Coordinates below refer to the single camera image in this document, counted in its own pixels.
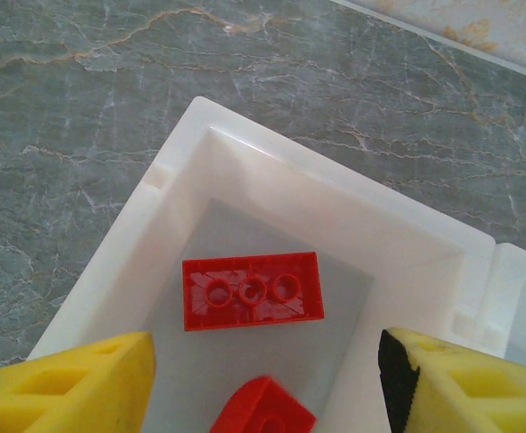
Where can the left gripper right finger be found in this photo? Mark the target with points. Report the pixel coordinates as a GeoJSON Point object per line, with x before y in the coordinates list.
{"type": "Point", "coordinates": [470, 397]}

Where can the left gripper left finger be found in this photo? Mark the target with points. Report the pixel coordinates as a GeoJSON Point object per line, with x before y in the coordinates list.
{"type": "Point", "coordinates": [64, 397]}

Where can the red lego brick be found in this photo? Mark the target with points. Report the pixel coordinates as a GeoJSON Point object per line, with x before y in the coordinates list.
{"type": "Point", "coordinates": [208, 270]}
{"type": "Point", "coordinates": [253, 406]}

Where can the white plastic bin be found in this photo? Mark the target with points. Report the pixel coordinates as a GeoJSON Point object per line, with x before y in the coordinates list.
{"type": "Point", "coordinates": [262, 180]}
{"type": "Point", "coordinates": [515, 270]}

